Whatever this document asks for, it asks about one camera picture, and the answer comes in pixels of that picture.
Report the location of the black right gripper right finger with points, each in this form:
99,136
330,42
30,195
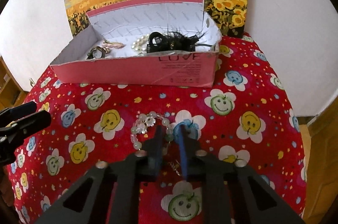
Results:
231,194

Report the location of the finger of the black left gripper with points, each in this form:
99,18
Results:
13,133
19,110

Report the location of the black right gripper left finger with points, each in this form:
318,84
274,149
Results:
109,192

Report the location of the wooden shelf unit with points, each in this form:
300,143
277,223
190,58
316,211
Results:
11,93

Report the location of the red smiley flower cloth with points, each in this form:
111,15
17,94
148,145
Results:
111,153

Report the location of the black feather hair accessory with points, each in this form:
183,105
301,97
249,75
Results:
174,41

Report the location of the pink cardboard box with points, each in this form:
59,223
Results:
130,22

